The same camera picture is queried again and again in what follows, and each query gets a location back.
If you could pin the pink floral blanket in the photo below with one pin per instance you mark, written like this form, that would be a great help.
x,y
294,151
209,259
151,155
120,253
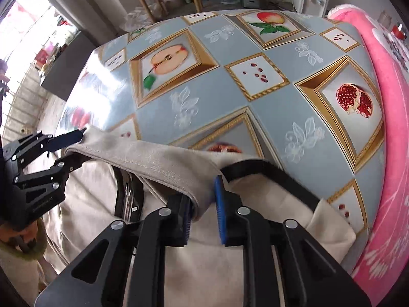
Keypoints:
x,y
389,166

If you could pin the grey curtain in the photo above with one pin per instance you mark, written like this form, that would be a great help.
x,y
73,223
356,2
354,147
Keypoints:
x,y
83,3

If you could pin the cream zip jacket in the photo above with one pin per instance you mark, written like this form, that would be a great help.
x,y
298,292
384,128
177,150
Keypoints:
x,y
153,163

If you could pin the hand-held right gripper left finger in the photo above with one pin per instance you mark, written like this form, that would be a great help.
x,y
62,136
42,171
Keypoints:
x,y
179,224

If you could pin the fruit print tablecloth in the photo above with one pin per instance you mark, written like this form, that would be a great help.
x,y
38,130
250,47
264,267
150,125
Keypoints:
x,y
217,86

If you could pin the red thermos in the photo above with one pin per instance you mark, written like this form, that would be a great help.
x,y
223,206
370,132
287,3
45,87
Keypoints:
x,y
399,32

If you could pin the metal window railing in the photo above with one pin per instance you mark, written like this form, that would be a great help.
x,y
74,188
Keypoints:
x,y
22,102

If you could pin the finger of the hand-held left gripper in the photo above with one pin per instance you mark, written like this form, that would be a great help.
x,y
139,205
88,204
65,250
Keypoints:
x,y
67,139
68,166

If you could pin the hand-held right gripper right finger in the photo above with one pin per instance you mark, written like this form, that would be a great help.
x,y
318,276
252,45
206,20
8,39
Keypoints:
x,y
221,214

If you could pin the clear plastic bag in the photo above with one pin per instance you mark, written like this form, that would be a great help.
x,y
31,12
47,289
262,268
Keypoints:
x,y
137,17

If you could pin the dark cabinet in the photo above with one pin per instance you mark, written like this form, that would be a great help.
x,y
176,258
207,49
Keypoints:
x,y
67,70

